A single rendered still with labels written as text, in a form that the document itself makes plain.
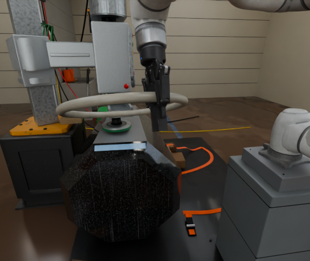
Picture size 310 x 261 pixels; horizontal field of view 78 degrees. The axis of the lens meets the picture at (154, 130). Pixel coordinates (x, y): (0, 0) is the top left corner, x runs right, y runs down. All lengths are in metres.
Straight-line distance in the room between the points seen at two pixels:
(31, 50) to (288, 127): 1.88
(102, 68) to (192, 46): 5.78
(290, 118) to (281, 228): 0.55
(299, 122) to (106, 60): 1.10
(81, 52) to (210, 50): 5.64
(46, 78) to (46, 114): 0.34
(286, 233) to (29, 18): 2.29
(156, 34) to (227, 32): 6.85
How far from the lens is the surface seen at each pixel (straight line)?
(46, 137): 1.95
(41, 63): 1.98
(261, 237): 1.24
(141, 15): 0.60
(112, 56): 1.31
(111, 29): 1.32
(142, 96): 0.54
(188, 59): 6.90
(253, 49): 7.88
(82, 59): 1.98
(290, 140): 1.13
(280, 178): 1.10
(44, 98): 2.08
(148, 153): 1.28
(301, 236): 1.39
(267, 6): 0.87
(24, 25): 2.06
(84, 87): 4.48
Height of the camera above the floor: 1.40
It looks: 21 degrees down
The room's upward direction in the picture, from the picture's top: straight up
